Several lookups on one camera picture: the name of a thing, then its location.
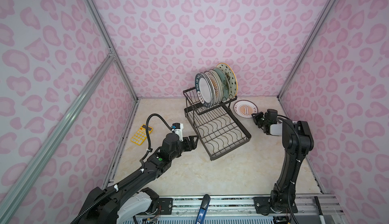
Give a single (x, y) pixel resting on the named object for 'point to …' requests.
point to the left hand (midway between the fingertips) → (195, 135)
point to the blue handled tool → (203, 209)
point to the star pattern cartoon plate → (232, 78)
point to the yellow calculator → (141, 135)
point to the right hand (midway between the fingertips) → (253, 112)
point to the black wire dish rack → (217, 127)
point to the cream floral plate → (220, 84)
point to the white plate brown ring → (212, 87)
